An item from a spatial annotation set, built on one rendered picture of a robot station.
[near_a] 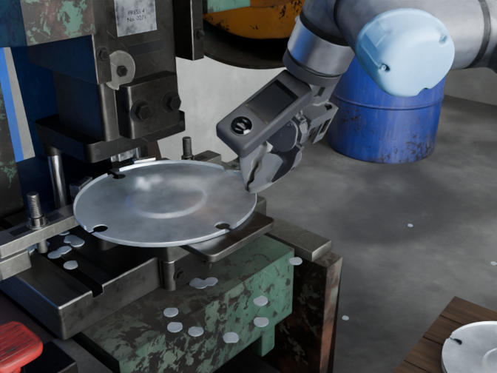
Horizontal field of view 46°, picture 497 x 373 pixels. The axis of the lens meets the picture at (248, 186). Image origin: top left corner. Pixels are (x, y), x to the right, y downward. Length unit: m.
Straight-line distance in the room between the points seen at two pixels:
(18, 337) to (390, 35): 0.52
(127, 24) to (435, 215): 1.97
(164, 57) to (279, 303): 0.49
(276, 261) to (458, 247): 1.47
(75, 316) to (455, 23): 0.63
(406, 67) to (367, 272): 1.69
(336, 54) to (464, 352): 0.84
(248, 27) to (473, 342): 0.81
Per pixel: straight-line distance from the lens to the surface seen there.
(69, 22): 0.78
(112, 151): 0.92
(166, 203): 0.92
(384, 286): 2.13
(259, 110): 0.66
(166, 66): 0.94
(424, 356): 1.33
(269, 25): 1.15
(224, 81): 2.86
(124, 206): 0.94
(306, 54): 0.65
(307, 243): 1.09
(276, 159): 0.73
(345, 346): 1.86
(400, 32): 0.53
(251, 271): 1.01
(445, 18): 0.57
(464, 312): 1.48
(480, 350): 1.36
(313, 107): 0.73
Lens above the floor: 1.21
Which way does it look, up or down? 26 degrees down
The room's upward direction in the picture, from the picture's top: straight up
